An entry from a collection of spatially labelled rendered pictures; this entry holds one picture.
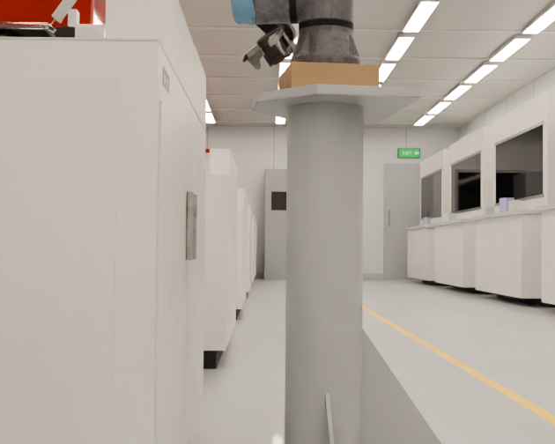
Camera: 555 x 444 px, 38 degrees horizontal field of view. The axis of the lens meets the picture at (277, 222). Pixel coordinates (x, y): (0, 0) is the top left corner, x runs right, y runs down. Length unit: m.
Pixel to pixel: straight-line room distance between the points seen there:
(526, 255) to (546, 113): 1.32
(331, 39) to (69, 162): 0.67
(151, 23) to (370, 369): 0.84
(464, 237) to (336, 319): 8.38
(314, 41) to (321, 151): 0.23
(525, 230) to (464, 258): 2.22
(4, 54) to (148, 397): 0.56
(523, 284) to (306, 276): 6.31
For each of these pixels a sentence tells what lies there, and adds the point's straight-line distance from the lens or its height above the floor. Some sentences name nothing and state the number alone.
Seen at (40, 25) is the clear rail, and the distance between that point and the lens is 1.54.
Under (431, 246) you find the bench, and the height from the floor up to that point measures 0.58.
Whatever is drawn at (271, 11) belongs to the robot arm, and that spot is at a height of 1.00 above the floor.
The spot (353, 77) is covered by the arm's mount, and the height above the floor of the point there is 0.85.
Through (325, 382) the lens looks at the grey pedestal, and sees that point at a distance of 1.65.
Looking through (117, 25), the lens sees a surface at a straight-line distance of 1.35.
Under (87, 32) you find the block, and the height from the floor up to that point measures 0.89.
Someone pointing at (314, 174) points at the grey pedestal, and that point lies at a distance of 1.64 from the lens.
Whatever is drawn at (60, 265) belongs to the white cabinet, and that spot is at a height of 0.48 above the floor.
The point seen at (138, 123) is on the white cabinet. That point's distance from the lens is 1.26.
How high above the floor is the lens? 0.50
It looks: 2 degrees up
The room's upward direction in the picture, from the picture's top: 1 degrees clockwise
